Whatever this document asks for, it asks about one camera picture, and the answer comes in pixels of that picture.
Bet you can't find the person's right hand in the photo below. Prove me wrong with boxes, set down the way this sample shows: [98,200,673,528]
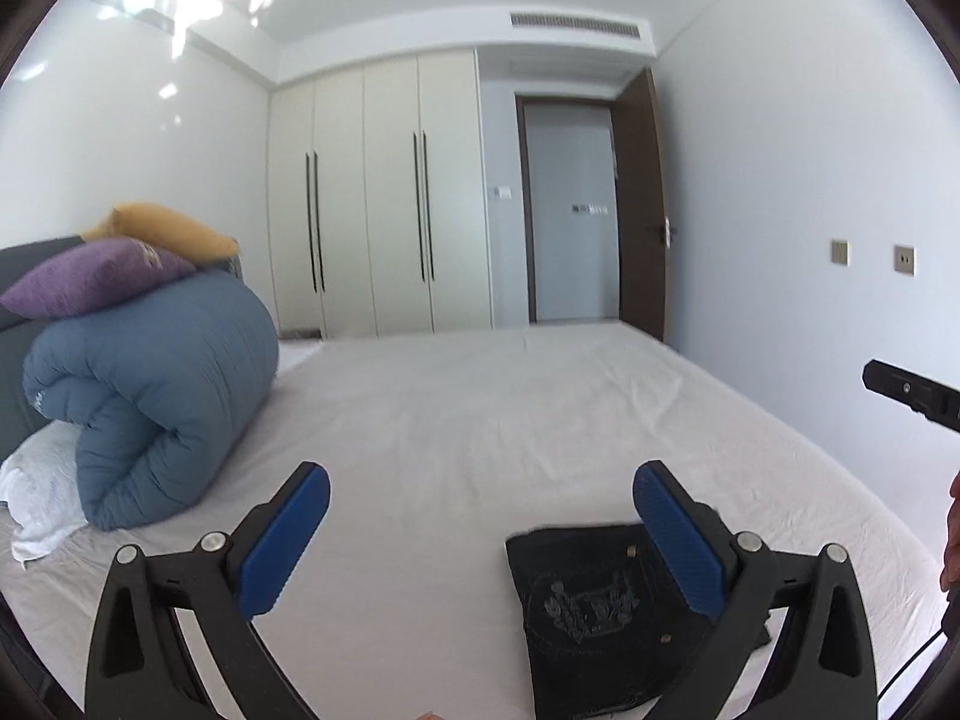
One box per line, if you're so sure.
[940,467,960,595]

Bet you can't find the black cable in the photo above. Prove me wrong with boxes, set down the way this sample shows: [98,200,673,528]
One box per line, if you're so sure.
[876,617,950,700]

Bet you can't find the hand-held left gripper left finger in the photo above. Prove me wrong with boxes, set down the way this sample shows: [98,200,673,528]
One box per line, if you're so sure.
[84,461,332,720]

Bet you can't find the yellow pillow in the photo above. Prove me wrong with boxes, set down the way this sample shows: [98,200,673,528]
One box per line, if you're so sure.
[81,202,239,269]

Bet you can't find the cream wardrobe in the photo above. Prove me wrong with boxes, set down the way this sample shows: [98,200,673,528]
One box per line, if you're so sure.
[268,47,496,340]

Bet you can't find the dark door frame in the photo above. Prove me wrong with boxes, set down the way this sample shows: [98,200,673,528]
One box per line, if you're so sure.
[514,92,623,326]

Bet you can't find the white towel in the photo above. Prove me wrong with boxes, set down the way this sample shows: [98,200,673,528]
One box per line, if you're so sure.
[0,420,92,565]

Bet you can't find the purple pillow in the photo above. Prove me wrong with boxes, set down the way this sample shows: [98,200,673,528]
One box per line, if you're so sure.
[0,236,197,320]

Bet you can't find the black denim pants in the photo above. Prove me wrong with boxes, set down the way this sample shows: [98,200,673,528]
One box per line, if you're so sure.
[505,523,773,720]

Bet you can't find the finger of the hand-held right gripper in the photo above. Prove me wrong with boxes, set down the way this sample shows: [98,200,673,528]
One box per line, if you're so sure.
[862,359,960,434]

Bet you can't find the blue rolled duvet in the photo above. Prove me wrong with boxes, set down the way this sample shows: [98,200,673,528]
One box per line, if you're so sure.
[22,262,281,531]

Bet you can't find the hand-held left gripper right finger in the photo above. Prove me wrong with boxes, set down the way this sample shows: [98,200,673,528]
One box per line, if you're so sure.
[631,460,878,720]

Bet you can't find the ceiling air vent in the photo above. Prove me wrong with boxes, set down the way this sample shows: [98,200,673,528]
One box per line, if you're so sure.
[509,11,643,41]

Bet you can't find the brown wooden door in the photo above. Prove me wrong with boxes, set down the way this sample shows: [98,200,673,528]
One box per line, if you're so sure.
[610,66,669,344]

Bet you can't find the bed with white sheet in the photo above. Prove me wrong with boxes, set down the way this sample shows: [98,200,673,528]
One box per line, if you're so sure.
[0,321,947,720]

